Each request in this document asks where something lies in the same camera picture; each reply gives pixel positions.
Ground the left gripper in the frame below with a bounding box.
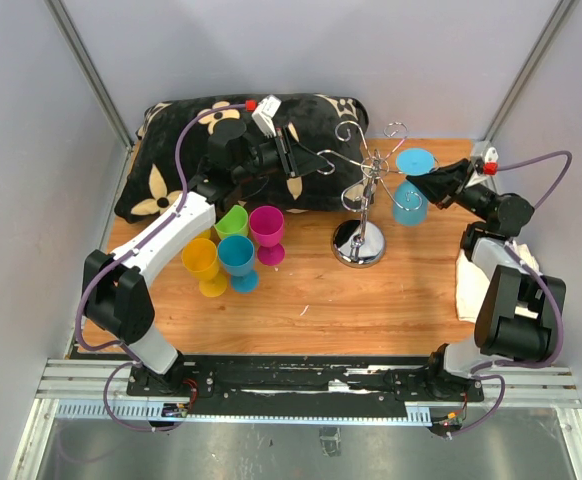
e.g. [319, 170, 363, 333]
[234, 125, 328, 183]

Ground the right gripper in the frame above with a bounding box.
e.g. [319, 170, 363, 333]
[406, 159, 497, 222]

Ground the blue plastic goblet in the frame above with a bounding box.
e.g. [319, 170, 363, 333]
[393, 148, 436, 227]
[218, 235, 259, 294]

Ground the chrome wine glass rack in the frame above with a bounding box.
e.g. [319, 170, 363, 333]
[318, 122, 440, 268]

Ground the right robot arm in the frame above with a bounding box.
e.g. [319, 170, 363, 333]
[407, 159, 566, 400]

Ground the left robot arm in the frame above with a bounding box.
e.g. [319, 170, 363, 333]
[76, 120, 329, 396]

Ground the magenta plastic goblet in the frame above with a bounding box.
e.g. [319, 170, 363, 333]
[249, 206, 285, 266]

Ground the green plastic goblet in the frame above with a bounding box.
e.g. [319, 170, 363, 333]
[214, 205, 249, 240]

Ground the white folded cloth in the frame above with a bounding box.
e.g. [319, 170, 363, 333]
[455, 241, 541, 324]

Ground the black floral plush pillow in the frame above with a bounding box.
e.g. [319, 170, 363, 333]
[114, 93, 369, 223]

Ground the yellow plastic goblet rear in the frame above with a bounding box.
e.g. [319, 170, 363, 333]
[197, 229, 211, 239]

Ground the yellow plastic goblet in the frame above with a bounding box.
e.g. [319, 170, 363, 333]
[197, 229, 211, 239]
[181, 238, 228, 298]

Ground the yellow plastic goblet front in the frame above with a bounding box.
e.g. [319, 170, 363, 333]
[181, 238, 228, 298]

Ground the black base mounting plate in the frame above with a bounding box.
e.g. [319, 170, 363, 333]
[126, 354, 484, 419]

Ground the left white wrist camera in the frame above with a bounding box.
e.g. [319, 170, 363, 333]
[252, 95, 281, 138]

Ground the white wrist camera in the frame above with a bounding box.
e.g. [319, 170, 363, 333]
[252, 95, 281, 138]
[470, 140, 499, 176]

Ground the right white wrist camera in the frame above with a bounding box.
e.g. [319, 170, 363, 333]
[470, 140, 499, 176]

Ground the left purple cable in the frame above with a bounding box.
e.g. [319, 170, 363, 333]
[74, 99, 257, 461]

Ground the right aluminium frame post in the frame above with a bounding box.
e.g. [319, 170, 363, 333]
[480, 0, 579, 142]

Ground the aluminium frame post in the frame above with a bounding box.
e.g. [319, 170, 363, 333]
[44, 0, 133, 151]
[480, 0, 579, 142]

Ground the left aluminium frame post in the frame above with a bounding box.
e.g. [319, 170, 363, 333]
[44, 0, 133, 151]

